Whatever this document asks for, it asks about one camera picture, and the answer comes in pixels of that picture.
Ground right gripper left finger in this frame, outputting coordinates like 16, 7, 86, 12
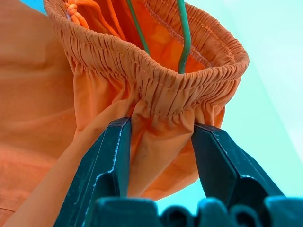
53, 117, 133, 227

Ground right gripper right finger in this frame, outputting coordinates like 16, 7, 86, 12
190, 122, 286, 209

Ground orange shorts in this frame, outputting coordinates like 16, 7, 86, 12
0, 0, 250, 227

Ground green wire hanger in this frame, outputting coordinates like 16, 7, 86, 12
125, 0, 192, 75

